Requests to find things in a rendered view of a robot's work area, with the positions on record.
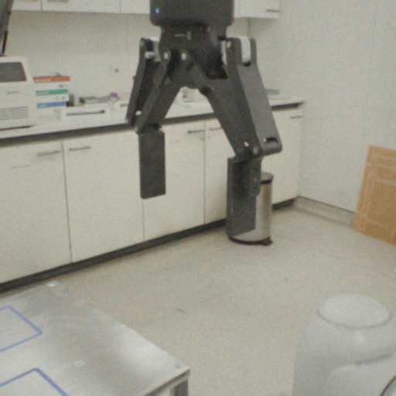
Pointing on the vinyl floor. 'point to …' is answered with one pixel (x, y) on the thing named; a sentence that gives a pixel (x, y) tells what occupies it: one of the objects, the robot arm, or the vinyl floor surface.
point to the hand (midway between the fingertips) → (192, 202)
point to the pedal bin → (263, 201)
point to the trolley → (78, 350)
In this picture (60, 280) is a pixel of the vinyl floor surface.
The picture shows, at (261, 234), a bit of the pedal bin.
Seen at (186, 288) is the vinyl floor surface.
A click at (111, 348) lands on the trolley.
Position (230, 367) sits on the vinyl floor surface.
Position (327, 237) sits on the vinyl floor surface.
